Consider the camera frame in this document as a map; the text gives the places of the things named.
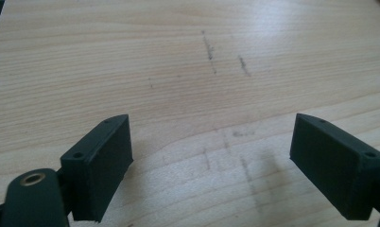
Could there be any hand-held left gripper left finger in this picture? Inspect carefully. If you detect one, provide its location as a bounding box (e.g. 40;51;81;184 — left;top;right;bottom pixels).
60;113;134;223

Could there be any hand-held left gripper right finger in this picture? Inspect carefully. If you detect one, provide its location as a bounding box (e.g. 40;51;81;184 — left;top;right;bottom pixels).
289;113;380;221

